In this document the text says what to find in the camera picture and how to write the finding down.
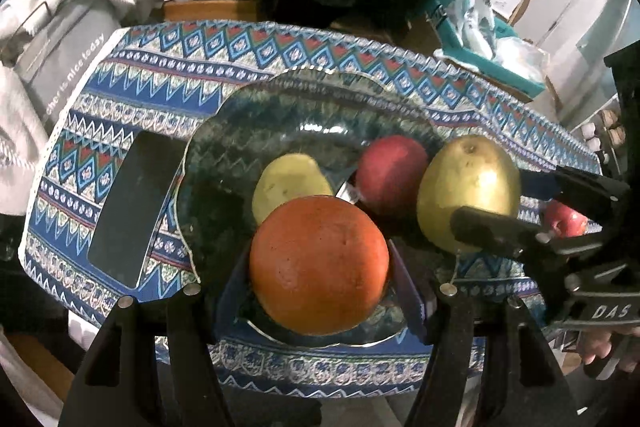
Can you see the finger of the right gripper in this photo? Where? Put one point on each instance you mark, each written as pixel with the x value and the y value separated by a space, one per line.
pixel 592 195
pixel 513 238

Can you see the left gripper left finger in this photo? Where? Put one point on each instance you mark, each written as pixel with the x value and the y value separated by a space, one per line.
pixel 197 316

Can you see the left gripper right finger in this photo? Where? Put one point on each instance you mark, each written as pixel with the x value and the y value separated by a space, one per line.
pixel 442 319

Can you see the yellow-green pear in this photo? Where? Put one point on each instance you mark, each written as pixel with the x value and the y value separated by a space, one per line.
pixel 469 171

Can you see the dark red apple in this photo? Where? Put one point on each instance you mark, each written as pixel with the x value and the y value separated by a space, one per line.
pixel 389 174

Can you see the orange front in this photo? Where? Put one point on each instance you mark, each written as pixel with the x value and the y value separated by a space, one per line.
pixel 318 265

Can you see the yellow pear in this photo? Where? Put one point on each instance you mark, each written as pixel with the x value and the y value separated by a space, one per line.
pixel 288 177

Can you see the dark green glass plate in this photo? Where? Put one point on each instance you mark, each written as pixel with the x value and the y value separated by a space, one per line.
pixel 330 117

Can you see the person right hand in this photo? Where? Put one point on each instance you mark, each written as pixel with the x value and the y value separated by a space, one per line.
pixel 596 344

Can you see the shoe rack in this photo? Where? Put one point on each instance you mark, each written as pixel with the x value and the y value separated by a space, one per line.
pixel 603 132

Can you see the black smartphone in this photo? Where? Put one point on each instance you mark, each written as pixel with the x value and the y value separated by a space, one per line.
pixel 132 206

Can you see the clear plastic bag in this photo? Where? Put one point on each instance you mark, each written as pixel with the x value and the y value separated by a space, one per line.
pixel 522 58

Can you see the teal plastic bin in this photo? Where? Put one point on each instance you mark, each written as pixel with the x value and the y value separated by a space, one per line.
pixel 438 13

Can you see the blue patterned tablecloth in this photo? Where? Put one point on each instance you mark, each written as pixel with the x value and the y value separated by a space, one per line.
pixel 166 79

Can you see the pile of grey clothes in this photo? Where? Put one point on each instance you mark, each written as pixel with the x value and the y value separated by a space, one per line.
pixel 46 47

